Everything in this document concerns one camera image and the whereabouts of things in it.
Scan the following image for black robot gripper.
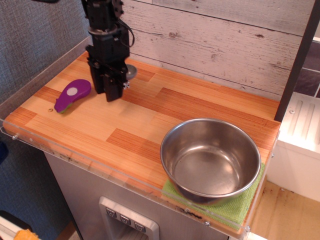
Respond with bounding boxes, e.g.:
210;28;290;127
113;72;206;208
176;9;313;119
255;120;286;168
86;28;130;102

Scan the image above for blue spoon with grey bowl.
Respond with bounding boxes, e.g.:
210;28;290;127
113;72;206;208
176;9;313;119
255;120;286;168
126;64;138;81

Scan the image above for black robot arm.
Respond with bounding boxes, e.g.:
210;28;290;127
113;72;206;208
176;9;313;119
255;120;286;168
81;0;131;102

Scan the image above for purple toy eggplant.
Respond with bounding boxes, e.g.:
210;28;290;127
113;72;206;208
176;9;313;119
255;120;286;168
54;79;92;114

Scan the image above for grey toy fridge cabinet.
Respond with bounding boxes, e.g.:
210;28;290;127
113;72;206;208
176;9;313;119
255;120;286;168
45;153;228;240

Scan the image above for stainless steel bowl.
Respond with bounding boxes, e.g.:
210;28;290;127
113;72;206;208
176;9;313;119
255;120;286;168
160;118;262;204

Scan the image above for orange object bottom left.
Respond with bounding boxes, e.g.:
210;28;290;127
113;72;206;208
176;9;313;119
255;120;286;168
13;229;40;240

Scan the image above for green cloth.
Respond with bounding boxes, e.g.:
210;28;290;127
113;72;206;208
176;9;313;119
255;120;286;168
162;163;266;227

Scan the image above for white toy sink unit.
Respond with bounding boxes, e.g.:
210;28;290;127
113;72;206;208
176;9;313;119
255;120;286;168
264;37;320;203

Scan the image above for clear acrylic guard rail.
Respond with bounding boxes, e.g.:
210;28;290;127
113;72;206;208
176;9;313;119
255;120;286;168
1;120;268;240

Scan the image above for dark right post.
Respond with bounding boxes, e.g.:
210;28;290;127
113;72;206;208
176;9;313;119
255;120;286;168
274;0;320;122

